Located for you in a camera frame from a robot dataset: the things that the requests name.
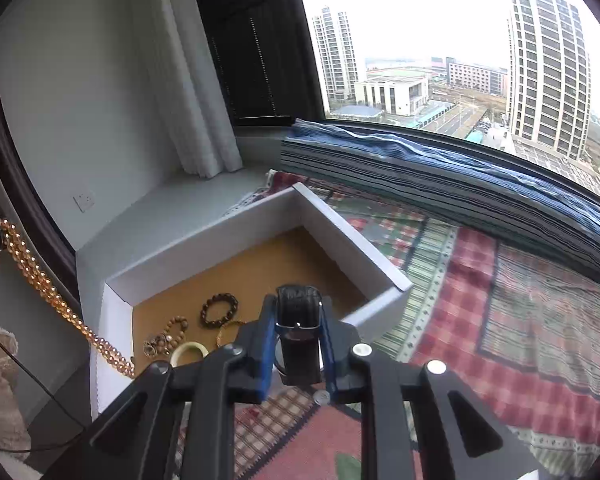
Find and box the black cable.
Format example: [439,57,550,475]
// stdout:
[0,316,89,456]

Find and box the gold chain necklace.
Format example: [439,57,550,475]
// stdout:
[0,218,138,380]

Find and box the white cardboard box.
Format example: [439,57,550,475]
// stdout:
[93,181,414,421]

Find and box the pale jade bangle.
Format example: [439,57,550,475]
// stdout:
[170,341,209,367]

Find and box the dark wooden bead bracelet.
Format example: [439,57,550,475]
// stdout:
[200,291,240,331]

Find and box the blue striped folded bedding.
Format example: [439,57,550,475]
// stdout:
[280,120,600,283]

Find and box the tan wooden bead bracelet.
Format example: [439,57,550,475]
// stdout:
[142,314,191,360]

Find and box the white fleece sleeve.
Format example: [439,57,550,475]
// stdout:
[0,347,31,462]

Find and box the gold bangle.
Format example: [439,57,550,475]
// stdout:
[215,320,245,349]

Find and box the white curtain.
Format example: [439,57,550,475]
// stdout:
[130,0,242,179]

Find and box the wall power socket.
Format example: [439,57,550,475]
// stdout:
[73,191,95,212]

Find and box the black leather wristwatch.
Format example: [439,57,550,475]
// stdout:
[274,285,323,387]

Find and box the patchwork plaid cloth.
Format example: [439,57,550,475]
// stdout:
[252,170,600,479]

